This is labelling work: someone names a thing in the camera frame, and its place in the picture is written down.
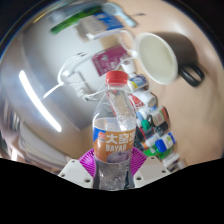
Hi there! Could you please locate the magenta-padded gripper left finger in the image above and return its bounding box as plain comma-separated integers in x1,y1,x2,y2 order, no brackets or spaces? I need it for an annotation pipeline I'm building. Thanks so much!
57,147,98,189

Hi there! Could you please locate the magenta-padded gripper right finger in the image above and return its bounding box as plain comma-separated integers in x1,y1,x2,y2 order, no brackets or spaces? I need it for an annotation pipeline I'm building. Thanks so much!
129,147,171,189

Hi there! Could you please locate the clear drink bottle red cap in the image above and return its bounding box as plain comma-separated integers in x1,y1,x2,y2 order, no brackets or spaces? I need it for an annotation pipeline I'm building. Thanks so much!
91,70,138,191

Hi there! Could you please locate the green jar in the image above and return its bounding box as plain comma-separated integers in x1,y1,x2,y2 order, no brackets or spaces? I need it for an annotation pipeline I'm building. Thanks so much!
143,146,168,160

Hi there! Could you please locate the under-shelf light strip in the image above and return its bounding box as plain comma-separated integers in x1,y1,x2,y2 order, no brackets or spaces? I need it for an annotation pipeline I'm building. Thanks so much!
18,69,63,133

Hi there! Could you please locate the white pill bottle blue label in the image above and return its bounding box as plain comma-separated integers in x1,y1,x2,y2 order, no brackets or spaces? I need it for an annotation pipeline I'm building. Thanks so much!
128,73,149,93

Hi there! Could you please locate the black mug white inside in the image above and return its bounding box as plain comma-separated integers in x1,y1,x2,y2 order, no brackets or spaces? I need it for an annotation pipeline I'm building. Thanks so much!
133,31,206,88

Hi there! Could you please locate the white and blue box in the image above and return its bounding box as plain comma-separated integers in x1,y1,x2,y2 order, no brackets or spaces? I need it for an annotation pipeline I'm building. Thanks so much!
75,12,125,41

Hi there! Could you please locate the white wall socket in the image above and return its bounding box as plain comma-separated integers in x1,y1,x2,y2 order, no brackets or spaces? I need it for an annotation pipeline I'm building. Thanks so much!
59,69,90,99

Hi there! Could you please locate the white cable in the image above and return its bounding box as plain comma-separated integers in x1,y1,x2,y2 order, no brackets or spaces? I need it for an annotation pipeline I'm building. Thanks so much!
42,53,134,101

